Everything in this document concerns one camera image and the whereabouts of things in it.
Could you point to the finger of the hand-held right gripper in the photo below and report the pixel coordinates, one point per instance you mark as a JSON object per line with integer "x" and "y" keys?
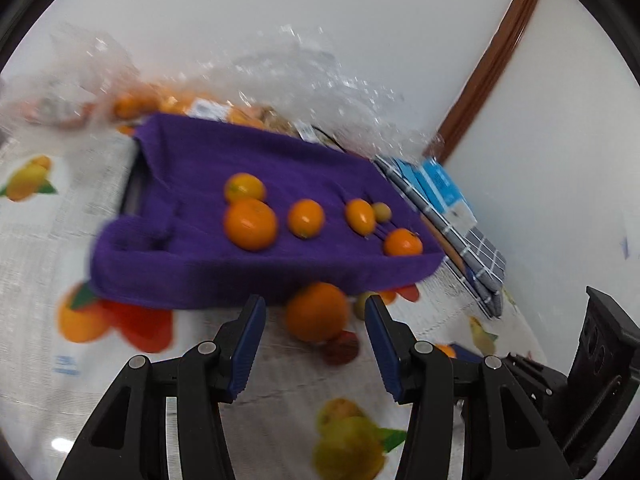
{"x": 535, "y": 377}
{"x": 602, "y": 330}

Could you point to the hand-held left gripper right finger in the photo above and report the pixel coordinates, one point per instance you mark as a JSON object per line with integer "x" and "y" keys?
{"x": 385, "y": 350}

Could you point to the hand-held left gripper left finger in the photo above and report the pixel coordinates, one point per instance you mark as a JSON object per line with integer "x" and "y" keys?
{"x": 247, "y": 345}

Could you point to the orange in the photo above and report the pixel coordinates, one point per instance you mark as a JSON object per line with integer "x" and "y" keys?
{"x": 316, "y": 312}
{"x": 445, "y": 351}
{"x": 250, "y": 224}
{"x": 244, "y": 187}
{"x": 403, "y": 242}
{"x": 305, "y": 218}
{"x": 360, "y": 216}

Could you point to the small yellow-green fruit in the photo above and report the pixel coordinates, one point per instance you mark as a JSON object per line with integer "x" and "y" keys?
{"x": 362, "y": 306}
{"x": 382, "y": 211}

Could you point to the purple towel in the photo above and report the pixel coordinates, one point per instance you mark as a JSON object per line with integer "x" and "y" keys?
{"x": 310, "y": 170}

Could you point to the clear bag of brown fruits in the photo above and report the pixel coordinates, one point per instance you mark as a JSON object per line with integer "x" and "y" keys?
{"x": 277, "y": 119}

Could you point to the small red fruit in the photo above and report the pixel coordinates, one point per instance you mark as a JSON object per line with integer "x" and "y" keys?
{"x": 341, "y": 349}

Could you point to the fruit print tablecloth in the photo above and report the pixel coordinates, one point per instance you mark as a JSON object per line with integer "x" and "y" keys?
{"x": 280, "y": 410}

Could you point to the wooden stick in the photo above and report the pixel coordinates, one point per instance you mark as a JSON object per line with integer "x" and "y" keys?
{"x": 447, "y": 245}

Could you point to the grey checked cloth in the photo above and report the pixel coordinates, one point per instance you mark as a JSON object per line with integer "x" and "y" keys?
{"x": 480, "y": 255}

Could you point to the small white box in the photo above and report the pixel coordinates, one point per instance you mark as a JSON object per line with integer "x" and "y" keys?
{"x": 462, "y": 215}

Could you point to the blue box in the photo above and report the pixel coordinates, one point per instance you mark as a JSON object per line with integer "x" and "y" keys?
{"x": 445, "y": 185}

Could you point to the blue paper sheet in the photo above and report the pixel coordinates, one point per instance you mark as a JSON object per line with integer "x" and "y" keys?
{"x": 405, "y": 172}

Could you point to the clear plastic bag of oranges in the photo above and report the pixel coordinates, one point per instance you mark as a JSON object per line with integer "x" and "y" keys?
{"x": 300, "y": 70}

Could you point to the brown wooden door frame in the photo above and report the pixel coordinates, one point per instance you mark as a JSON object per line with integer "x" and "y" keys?
{"x": 495, "y": 60}

